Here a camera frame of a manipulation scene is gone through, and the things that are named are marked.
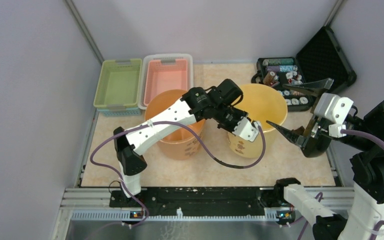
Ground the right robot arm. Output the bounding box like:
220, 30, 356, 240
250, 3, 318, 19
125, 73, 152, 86
260, 78, 384, 240

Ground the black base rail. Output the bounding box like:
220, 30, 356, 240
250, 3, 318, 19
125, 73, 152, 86
59, 178, 359, 229

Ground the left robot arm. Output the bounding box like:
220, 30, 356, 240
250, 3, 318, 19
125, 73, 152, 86
113, 79, 259, 207

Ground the brown cylinder in case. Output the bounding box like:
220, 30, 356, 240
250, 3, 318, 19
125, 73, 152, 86
262, 71, 278, 87

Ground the pink plastic basket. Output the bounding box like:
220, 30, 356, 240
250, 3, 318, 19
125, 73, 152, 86
137, 53, 195, 110

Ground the yellow capybara bucket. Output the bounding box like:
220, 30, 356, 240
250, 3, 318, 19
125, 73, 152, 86
227, 83, 288, 159

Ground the orange capybara bucket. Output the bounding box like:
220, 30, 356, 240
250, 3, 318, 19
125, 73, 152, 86
144, 89, 201, 160

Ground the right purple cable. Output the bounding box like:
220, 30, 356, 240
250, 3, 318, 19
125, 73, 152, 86
296, 128, 384, 240

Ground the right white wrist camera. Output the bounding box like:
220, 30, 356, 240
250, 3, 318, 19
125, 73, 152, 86
313, 93, 354, 138

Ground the green plastic basket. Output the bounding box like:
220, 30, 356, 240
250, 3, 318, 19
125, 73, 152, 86
93, 58, 143, 112

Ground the black open tool case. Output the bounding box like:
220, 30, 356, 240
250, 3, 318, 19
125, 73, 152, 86
251, 26, 357, 112

